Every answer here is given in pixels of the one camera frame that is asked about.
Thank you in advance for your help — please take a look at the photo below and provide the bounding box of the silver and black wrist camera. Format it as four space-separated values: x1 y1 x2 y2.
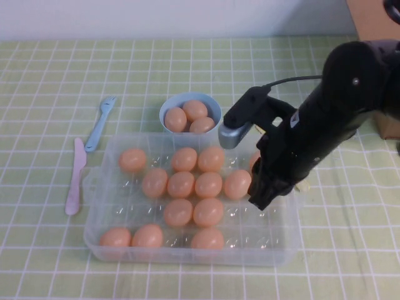
217 86 276 150

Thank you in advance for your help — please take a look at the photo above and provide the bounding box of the brown egg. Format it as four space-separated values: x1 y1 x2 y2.
190 227 225 250
189 117 216 134
131 224 164 248
163 198 194 228
164 107 188 133
99 227 132 248
194 171 224 199
166 171 196 199
197 146 226 173
223 169 253 201
117 147 148 173
170 147 198 173
141 167 169 198
182 99 208 121
249 151 262 171
192 197 224 228

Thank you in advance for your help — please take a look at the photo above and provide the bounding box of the clear plastic egg box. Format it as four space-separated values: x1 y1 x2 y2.
83 131 306 268

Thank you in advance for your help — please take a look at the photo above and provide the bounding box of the light blue bowl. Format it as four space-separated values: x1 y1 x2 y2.
159 91 223 136

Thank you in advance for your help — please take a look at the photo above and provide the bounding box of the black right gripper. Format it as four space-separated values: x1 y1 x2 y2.
248 96 342 211

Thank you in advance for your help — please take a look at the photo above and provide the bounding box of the light blue plastic fork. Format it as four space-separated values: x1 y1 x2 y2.
84 96 118 153

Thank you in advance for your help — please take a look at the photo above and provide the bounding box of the brown cardboard box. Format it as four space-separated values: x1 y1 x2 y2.
346 0 400 141

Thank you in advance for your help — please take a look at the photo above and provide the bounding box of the pink plastic knife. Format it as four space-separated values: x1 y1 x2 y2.
64 137 88 216

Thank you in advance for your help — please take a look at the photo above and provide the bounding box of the green checked tablecloth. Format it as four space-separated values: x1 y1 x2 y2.
0 36 400 300

